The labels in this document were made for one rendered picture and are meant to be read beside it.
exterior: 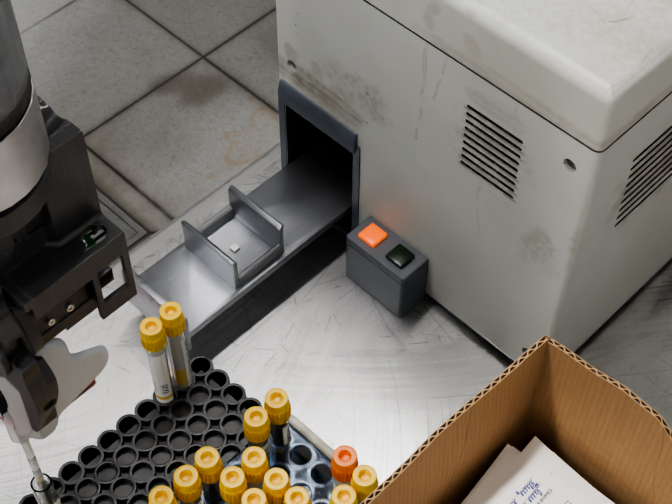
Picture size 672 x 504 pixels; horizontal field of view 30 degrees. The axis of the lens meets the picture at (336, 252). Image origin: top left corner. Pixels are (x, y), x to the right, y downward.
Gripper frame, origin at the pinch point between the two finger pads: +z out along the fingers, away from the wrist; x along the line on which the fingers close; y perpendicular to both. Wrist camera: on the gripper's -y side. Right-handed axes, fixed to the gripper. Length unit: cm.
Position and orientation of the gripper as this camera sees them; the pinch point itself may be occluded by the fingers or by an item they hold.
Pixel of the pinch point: (18, 423)
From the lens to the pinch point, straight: 73.0
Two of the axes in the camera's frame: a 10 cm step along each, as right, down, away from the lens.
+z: 0.0, 6.1, 7.9
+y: 6.9, -5.7, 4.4
